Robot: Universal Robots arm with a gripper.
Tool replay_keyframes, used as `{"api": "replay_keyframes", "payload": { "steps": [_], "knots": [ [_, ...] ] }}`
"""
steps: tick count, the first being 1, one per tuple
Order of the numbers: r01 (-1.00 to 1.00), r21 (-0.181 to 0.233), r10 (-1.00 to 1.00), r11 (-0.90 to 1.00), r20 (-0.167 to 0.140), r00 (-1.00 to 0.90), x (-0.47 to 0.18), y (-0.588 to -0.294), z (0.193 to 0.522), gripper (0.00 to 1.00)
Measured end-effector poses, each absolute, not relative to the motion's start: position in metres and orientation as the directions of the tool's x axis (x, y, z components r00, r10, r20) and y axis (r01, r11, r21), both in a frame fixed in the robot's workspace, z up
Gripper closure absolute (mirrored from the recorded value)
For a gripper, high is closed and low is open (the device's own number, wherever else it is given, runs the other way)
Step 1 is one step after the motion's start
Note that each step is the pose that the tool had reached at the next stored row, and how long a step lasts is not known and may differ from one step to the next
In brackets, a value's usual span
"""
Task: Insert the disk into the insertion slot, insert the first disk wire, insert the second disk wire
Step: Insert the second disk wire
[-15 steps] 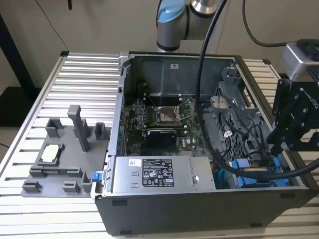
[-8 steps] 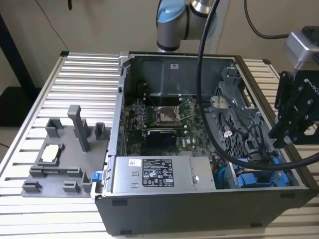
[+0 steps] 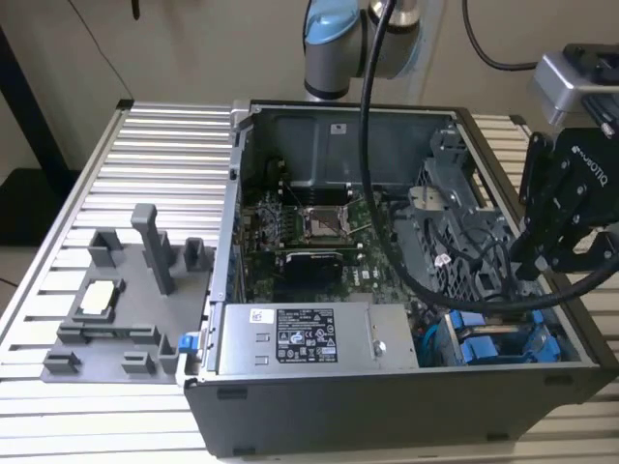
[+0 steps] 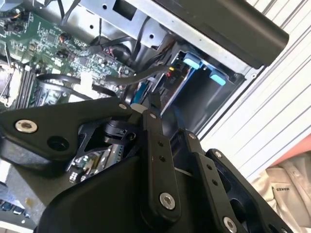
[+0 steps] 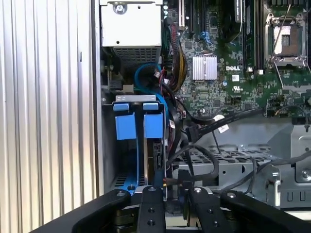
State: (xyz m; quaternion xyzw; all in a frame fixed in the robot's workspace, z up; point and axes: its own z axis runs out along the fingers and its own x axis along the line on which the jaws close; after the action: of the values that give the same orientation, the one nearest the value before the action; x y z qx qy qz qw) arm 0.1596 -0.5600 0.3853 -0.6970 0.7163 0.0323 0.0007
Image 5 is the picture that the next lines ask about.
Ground locking lever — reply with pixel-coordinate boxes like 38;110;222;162
273;3;292;54

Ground flat black wire white tags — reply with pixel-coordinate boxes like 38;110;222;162
186;108;264;143

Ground green motherboard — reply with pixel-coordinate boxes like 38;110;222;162
161;0;311;124

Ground round black wire with connector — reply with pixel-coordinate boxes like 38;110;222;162
164;144;221;195

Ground black expansion slot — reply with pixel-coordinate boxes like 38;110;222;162
188;0;195;34

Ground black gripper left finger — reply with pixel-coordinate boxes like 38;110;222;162
30;185;167;233

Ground hard disk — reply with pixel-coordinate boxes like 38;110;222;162
135;101;168;195

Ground empty blue disk carrier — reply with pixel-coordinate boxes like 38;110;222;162
113;103;141;197

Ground silver power supply unit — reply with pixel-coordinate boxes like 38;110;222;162
99;0;163;68

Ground blue wire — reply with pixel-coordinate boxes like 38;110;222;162
134;62;169;116

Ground disk bay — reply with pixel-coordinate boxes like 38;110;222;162
102;94;170;200

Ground black open PC case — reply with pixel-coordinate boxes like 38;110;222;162
91;0;311;214

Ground silver finned heat sink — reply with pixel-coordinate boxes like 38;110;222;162
192;55;218;81

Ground black graphics card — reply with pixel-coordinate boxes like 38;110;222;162
220;0;245;43

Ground yellow black wire bundle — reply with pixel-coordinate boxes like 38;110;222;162
164;19;187;92

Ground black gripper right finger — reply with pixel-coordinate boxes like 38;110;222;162
189;186;311;233

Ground CPU socket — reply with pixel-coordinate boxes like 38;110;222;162
264;12;308;58

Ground white expansion slot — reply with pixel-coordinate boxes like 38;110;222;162
179;0;185;27

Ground thin grey wire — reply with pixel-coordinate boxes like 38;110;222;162
211;150;311;195

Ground RAM slot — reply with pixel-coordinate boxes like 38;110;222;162
255;0;266;75
244;0;255;73

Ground metal socket cover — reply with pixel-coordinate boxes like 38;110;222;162
273;55;311;93

